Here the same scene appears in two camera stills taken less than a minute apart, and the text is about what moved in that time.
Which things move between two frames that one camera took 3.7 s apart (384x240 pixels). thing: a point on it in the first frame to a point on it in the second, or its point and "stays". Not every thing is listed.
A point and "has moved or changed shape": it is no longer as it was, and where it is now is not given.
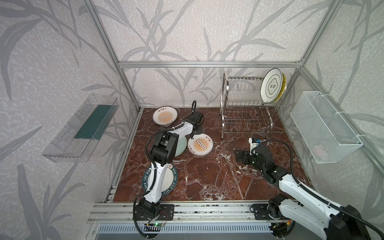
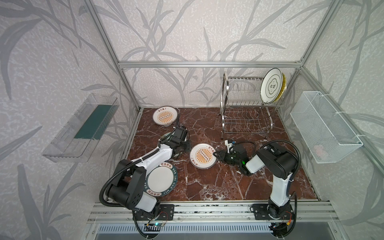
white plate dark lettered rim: (170, 182) stays
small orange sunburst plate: (201, 145) has moved or changed shape
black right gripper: (246, 155) to (222, 156)
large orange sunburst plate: (165, 115) stays
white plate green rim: (271, 85) stays
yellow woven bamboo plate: (284, 88) stays
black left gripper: (200, 127) to (188, 146)
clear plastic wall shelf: (75, 140) stays
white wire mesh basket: (328, 137) stays
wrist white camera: (252, 145) to (230, 147)
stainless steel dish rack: (242, 108) stays
